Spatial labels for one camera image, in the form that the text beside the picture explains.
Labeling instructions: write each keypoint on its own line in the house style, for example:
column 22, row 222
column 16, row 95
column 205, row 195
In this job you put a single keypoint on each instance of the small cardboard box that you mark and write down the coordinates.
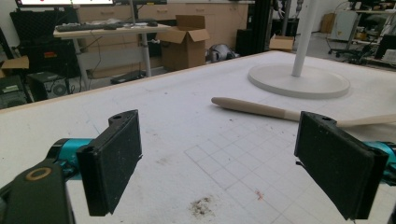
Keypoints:
column 281, row 43

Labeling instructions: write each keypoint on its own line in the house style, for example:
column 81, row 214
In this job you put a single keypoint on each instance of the grey backpack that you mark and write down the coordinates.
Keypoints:
column 220, row 53

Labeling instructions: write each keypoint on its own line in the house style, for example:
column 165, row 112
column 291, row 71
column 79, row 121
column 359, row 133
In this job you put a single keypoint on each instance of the black hard case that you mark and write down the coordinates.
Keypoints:
column 40, row 46

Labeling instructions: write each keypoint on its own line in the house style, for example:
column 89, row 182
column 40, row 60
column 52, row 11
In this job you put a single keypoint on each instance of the white round-base stand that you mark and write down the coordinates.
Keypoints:
column 300, row 79

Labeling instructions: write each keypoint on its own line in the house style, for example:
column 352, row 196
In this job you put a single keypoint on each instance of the black metal column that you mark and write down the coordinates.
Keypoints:
column 260, row 26

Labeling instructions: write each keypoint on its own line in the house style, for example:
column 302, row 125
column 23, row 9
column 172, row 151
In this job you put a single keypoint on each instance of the wooden spatula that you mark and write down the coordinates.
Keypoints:
column 258, row 107

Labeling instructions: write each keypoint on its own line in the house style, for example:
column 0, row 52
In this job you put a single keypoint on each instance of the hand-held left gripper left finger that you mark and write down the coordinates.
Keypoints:
column 109, row 165

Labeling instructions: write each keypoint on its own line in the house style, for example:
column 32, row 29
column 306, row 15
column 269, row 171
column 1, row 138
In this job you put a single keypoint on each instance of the office chair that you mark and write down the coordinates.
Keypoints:
column 351, row 51

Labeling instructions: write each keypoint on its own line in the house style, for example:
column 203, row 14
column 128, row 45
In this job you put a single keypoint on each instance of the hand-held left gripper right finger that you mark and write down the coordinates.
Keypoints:
column 339, row 168

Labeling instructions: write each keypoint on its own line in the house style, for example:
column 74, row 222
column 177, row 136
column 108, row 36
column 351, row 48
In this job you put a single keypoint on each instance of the black computer mouse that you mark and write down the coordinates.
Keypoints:
column 152, row 23

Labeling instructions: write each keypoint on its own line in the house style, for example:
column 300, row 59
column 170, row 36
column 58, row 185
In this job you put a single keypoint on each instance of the flat cardboard box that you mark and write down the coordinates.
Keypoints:
column 15, row 64

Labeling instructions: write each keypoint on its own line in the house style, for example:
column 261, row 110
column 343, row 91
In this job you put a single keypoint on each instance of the open cardboard box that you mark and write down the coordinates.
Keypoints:
column 184, row 43

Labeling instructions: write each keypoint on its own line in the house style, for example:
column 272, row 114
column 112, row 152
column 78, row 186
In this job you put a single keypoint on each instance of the black computer tower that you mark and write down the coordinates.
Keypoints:
column 48, row 85

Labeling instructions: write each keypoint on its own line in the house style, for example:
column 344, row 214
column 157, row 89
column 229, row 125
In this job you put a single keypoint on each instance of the black keyboard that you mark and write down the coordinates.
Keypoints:
column 84, row 27

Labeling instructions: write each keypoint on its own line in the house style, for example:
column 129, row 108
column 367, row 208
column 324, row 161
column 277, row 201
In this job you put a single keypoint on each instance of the wooden desk with metal legs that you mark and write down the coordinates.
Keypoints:
column 124, row 37

